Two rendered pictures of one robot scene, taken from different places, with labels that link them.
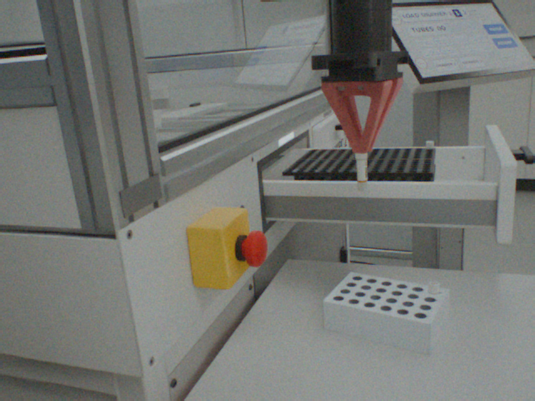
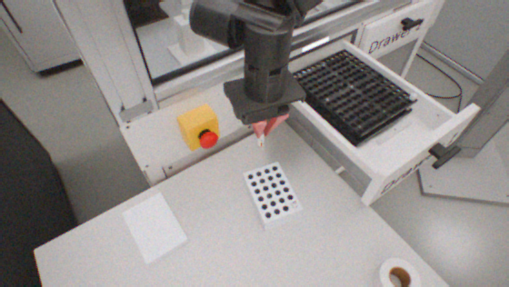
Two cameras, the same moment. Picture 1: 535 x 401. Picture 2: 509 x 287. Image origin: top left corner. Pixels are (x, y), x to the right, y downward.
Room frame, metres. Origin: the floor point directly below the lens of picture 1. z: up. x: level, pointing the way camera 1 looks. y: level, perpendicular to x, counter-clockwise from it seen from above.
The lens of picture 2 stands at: (0.23, -0.28, 1.36)
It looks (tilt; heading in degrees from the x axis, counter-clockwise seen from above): 52 degrees down; 35
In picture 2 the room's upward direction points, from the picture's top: straight up
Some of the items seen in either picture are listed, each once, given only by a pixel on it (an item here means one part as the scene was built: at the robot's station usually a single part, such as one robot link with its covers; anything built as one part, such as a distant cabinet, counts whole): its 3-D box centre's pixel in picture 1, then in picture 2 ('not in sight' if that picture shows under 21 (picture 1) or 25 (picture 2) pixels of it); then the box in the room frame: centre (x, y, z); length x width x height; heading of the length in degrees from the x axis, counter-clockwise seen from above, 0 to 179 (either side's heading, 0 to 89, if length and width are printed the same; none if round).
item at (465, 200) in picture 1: (358, 180); (344, 96); (0.79, -0.15, 0.86); 0.40 x 0.26 x 0.06; 69
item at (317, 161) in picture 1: (363, 178); (348, 96); (0.78, -0.16, 0.87); 0.22 x 0.18 x 0.06; 69
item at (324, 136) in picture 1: (333, 140); (396, 28); (1.12, -0.16, 0.87); 0.29 x 0.02 x 0.11; 159
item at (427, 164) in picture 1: (428, 160); (386, 114); (0.75, -0.25, 0.90); 0.18 x 0.02 x 0.01; 159
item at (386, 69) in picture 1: (359, 107); (257, 116); (0.50, -0.10, 1.02); 0.07 x 0.07 x 0.09; 56
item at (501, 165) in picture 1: (496, 175); (421, 153); (0.71, -0.34, 0.87); 0.29 x 0.02 x 0.11; 159
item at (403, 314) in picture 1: (386, 309); (271, 194); (0.51, -0.13, 0.78); 0.12 x 0.08 x 0.04; 57
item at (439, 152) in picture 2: (517, 154); (441, 153); (0.70, -0.37, 0.91); 0.07 x 0.04 x 0.01; 159
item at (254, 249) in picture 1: (251, 248); (207, 138); (0.50, 0.03, 0.88); 0.04 x 0.03 x 0.04; 159
